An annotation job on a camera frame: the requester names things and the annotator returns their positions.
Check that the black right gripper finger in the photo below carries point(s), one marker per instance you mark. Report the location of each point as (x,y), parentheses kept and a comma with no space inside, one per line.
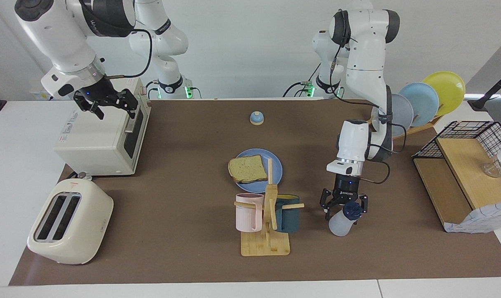
(130,102)
(94,109)

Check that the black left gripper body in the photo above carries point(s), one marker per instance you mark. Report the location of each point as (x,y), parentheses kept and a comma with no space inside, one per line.
(346,188)

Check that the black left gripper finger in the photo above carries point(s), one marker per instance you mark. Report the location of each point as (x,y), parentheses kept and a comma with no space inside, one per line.
(363,205)
(327,200)

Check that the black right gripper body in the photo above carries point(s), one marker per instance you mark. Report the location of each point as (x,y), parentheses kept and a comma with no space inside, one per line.
(97,93)

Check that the white seasoning bottle navy cap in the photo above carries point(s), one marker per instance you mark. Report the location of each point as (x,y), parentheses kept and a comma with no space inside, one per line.
(339,225)

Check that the toasted bread slice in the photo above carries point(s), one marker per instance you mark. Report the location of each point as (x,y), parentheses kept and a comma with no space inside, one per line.
(247,169)

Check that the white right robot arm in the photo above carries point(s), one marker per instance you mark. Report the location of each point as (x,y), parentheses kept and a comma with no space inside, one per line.
(51,33)

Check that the blue round plate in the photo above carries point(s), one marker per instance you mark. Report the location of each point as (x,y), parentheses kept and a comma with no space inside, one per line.
(275,169)

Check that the grey-blue plate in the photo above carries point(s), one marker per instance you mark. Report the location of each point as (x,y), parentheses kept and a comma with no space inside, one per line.
(401,114)

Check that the light blue plate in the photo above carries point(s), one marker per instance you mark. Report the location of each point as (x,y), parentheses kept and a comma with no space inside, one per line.
(424,101)

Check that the yellow plate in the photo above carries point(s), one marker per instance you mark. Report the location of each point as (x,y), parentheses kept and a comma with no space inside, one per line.
(449,93)

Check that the white toaster oven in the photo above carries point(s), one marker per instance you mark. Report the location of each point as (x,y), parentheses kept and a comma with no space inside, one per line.
(93,145)

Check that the teal mug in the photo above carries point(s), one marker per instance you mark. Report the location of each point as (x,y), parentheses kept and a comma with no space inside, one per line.
(290,217)

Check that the wooden mug tree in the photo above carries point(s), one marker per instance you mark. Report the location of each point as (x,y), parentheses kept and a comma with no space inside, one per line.
(265,246)

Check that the wooden two-tier shelf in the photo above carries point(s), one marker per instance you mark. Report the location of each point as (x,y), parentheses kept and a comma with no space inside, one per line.
(441,186)

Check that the pink ribbed mug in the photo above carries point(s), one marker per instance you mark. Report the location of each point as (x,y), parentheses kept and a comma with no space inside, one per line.
(247,215)

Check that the wooden dish rack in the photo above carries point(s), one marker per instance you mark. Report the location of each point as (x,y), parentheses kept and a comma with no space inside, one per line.
(420,128)

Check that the blue call bell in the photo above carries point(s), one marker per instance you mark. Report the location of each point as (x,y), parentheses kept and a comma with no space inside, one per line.
(256,119)

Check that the cream two-slot toaster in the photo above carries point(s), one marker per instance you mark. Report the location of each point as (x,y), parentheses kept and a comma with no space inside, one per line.
(85,231)

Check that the clear glass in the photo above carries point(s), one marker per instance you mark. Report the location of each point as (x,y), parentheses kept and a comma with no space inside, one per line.
(492,169)

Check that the brown table mat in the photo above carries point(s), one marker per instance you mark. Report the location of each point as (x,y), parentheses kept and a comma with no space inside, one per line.
(172,248)

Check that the black angled stand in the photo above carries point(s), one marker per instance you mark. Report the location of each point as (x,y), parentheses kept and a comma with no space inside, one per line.
(478,103)

